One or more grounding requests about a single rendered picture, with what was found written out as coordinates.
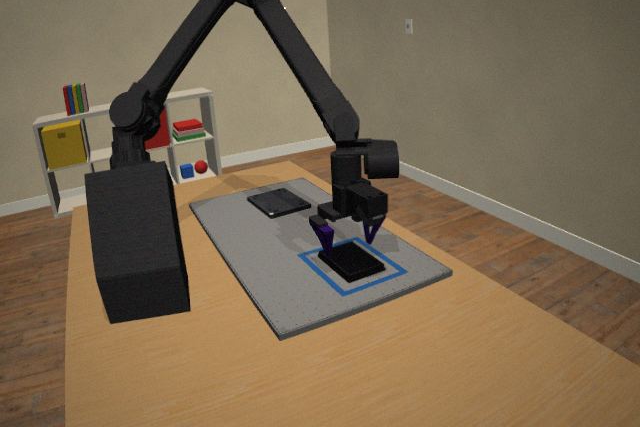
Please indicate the blue rectangular tape outline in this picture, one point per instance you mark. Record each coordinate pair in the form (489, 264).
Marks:
(335, 286)

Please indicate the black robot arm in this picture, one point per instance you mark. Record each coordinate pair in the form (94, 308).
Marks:
(130, 110)

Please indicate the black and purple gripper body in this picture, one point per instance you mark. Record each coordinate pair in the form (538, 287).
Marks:
(326, 211)

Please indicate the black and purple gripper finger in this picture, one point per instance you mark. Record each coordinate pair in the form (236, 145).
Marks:
(370, 236)
(326, 238)

